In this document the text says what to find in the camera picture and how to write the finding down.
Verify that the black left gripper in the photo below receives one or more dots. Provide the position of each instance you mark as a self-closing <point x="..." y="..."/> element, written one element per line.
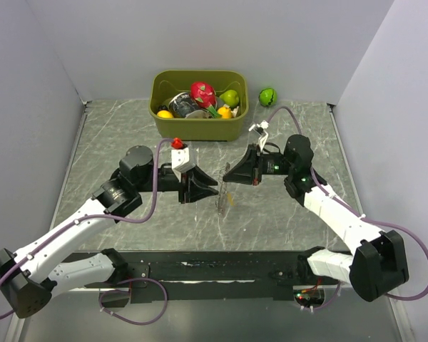
<point x="196" y="192"/>

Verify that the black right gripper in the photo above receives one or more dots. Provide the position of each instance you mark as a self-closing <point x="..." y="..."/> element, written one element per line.
<point x="242" y="172"/>

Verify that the yellow key tag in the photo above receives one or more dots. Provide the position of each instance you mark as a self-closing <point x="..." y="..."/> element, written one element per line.
<point x="230" y="199"/>

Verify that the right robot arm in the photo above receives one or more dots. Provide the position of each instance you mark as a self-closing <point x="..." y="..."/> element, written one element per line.
<point x="377" y="261"/>

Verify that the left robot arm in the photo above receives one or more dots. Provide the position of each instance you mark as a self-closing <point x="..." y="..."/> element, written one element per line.
<point x="32" y="275"/>

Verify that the yellow lemon toy right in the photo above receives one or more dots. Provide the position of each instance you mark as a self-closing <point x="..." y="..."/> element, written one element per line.
<point x="225" y="112"/>

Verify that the yellow lemon toy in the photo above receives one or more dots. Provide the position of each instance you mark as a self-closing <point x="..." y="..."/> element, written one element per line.
<point x="225" y="112"/>
<point x="164" y="114"/>

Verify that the green pear toy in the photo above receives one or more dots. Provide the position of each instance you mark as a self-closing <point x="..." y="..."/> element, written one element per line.
<point x="230" y="98"/>

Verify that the yellow lemon toy left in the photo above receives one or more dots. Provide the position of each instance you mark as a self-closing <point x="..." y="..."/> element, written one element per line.
<point x="164" y="114"/>

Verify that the green watermelon toy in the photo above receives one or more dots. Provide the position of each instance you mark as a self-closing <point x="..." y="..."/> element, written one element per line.
<point x="267" y="97"/>

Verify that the red dragon fruit toy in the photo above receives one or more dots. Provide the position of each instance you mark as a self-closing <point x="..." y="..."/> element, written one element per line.
<point x="203" y="94"/>

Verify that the olive green plastic bin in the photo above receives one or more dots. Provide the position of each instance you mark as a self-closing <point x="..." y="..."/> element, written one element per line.
<point x="168" y="84"/>

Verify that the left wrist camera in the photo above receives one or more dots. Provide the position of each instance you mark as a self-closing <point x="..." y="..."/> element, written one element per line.
<point x="182" y="160"/>

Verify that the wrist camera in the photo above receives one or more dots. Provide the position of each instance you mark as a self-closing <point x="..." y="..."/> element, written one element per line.
<point x="182" y="160"/>
<point x="262" y="130"/>

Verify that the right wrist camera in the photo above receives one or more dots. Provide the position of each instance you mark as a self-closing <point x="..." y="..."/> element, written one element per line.
<point x="262" y="130"/>

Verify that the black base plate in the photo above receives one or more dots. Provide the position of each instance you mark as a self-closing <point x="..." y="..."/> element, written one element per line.
<point x="214" y="275"/>

